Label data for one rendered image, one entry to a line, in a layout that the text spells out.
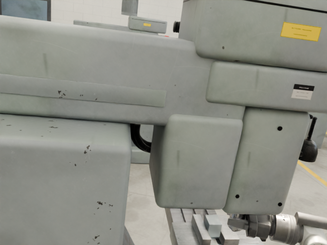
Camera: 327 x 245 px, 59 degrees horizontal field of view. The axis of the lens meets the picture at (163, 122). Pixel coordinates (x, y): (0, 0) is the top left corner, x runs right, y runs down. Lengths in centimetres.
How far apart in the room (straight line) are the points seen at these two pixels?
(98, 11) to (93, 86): 664
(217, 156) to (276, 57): 26
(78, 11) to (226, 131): 676
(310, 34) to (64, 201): 62
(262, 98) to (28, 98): 52
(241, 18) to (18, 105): 50
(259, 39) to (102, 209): 48
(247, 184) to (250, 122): 18
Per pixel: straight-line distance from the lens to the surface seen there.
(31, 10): 746
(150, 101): 64
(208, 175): 73
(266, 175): 82
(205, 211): 151
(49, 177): 59
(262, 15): 67
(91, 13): 727
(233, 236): 120
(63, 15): 736
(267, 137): 77
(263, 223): 97
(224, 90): 67
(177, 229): 123
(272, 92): 71
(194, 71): 65
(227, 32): 64
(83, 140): 56
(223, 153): 72
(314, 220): 100
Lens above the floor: 178
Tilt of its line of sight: 18 degrees down
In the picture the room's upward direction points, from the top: 8 degrees clockwise
